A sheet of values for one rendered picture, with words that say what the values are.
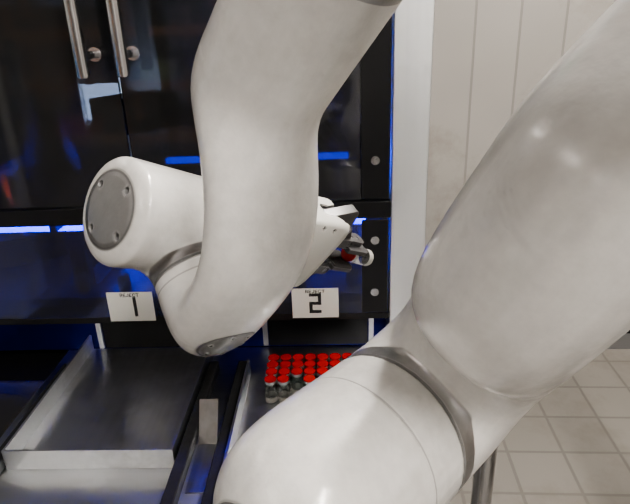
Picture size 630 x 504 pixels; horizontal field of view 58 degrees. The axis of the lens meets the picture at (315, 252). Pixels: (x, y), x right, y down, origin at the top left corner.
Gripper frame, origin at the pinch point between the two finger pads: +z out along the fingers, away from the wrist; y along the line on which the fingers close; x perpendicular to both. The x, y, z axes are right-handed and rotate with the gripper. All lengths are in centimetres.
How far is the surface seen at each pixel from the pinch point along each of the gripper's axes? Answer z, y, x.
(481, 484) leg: 84, 42, 27
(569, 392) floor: 206, 40, 16
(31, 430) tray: -5, 61, -17
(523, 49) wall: 200, -49, -109
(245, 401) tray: 19.7, 39.9, -4.1
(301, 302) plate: 26.8, 23.5, -13.2
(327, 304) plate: 29.6, 20.8, -10.5
